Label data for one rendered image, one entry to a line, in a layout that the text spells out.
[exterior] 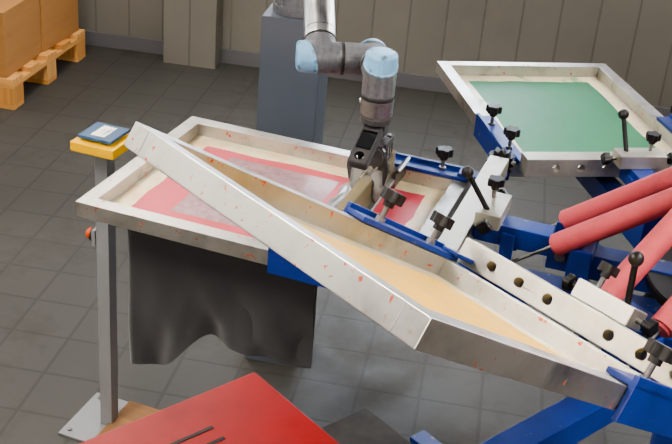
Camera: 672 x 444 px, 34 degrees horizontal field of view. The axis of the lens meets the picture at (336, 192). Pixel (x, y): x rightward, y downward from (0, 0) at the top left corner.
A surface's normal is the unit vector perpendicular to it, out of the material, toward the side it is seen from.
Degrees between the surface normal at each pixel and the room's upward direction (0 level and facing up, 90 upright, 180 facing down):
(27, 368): 0
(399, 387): 0
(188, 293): 95
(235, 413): 0
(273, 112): 90
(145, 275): 92
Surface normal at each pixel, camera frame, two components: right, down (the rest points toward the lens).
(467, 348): 0.64, 0.39
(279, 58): -0.18, 0.43
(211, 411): 0.07, -0.89
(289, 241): -0.61, -0.28
